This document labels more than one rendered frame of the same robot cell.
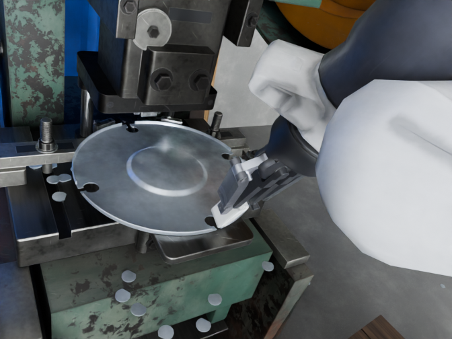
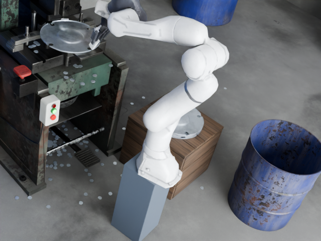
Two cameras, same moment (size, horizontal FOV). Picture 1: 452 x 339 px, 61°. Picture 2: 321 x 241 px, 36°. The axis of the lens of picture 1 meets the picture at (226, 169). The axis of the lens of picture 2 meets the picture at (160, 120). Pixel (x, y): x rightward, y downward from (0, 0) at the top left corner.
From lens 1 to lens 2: 1.87 m
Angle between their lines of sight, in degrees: 13
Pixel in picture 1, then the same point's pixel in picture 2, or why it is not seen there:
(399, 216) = (116, 29)
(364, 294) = not seen: hidden behind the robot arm
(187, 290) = (84, 77)
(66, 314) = (51, 83)
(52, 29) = not seen: outside the picture
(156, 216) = (73, 49)
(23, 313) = (40, 83)
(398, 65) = (118, 6)
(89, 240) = (50, 63)
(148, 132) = (58, 24)
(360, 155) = (111, 22)
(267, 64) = (97, 6)
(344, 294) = not seen: hidden behind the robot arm
